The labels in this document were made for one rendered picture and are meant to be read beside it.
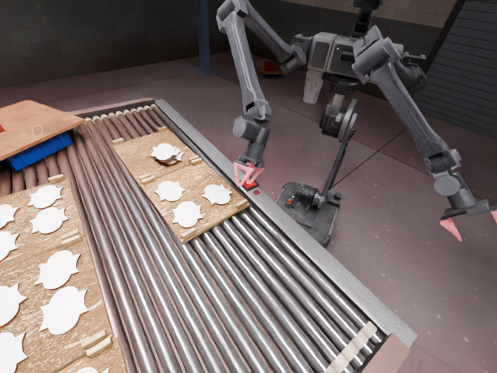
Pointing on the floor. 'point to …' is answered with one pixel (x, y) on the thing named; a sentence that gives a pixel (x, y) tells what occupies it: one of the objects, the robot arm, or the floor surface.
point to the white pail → (312, 89)
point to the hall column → (203, 38)
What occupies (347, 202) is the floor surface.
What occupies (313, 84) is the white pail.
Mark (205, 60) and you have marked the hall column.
